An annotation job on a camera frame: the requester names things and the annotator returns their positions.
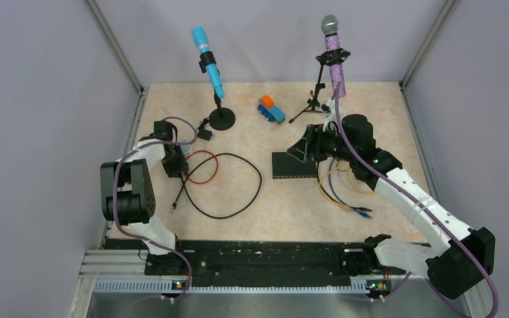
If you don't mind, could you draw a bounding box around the blue ethernet cable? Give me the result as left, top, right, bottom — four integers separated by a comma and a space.
328, 160, 373, 219

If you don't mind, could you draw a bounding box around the red cable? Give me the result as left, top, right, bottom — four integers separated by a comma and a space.
184, 150, 219, 186

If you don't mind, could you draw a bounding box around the black network switch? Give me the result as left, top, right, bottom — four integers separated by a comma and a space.
271, 152, 317, 179

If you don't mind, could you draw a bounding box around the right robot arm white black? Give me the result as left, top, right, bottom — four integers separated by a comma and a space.
287, 114, 498, 299

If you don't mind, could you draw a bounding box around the long black cable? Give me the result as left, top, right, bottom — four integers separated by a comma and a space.
172, 152, 263, 220

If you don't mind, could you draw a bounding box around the black ethernet cable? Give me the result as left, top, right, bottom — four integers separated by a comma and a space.
317, 160, 373, 213

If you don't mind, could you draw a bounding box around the white small hub box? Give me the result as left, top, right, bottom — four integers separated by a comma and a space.
180, 138, 193, 156

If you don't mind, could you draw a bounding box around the black tripod mic stand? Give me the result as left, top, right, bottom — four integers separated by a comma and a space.
288, 48, 351, 124

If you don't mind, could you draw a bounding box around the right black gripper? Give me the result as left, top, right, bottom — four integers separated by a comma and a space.
287, 122, 357, 163

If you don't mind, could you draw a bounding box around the purple glitter microphone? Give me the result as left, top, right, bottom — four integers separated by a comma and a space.
321, 15, 346, 98

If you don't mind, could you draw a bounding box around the colourful toy block truck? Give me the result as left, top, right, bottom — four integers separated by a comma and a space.
257, 95, 286, 124

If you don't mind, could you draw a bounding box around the cyan microphone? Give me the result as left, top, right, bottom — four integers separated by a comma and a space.
192, 26, 225, 99

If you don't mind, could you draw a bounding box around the small black wall charger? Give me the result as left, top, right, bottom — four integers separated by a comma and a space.
197, 117, 213, 141

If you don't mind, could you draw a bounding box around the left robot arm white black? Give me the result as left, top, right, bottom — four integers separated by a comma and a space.
99, 120, 189, 274

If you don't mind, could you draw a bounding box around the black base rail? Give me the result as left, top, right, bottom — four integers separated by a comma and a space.
144, 240, 404, 288

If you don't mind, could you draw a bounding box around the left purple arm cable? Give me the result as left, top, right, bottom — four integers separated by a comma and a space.
112, 117, 199, 303

